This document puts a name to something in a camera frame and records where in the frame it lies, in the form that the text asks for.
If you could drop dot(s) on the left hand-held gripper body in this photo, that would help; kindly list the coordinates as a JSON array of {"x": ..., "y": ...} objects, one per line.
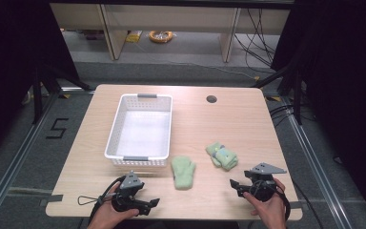
[{"x": 125, "y": 191}]

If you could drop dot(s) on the black metal stand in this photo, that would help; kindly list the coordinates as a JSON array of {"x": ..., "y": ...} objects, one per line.
[
  {"x": 49, "y": 82},
  {"x": 290, "y": 86}
]

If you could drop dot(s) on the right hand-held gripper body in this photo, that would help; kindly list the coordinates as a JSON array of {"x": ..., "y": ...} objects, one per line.
[{"x": 262, "y": 183}]

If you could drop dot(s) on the person's right hand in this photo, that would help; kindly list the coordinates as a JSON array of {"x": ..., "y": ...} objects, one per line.
[{"x": 267, "y": 210}]

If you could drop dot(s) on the plain green mitten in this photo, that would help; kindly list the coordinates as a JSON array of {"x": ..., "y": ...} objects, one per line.
[{"x": 183, "y": 173}]

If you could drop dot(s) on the person's left hand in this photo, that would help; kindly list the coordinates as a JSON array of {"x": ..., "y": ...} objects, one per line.
[{"x": 108, "y": 214}]

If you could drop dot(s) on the grey tape strip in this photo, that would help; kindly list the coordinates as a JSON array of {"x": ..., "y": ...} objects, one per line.
[
  {"x": 52, "y": 199},
  {"x": 296, "y": 205}
]

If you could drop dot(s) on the white plastic basket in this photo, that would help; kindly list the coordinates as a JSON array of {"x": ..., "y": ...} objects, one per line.
[{"x": 141, "y": 133}]

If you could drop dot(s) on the green mitten with print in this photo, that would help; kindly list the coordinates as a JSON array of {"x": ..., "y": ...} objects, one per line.
[{"x": 222, "y": 156}]

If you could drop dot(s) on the black curtain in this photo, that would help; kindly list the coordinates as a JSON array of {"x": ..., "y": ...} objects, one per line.
[
  {"x": 346, "y": 79},
  {"x": 16, "y": 63}
]

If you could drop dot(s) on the yellow packet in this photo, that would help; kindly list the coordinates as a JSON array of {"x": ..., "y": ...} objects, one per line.
[{"x": 134, "y": 36}]

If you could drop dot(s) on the metal floor rail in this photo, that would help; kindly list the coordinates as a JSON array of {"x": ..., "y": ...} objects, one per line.
[
  {"x": 317, "y": 171},
  {"x": 12, "y": 165}
]

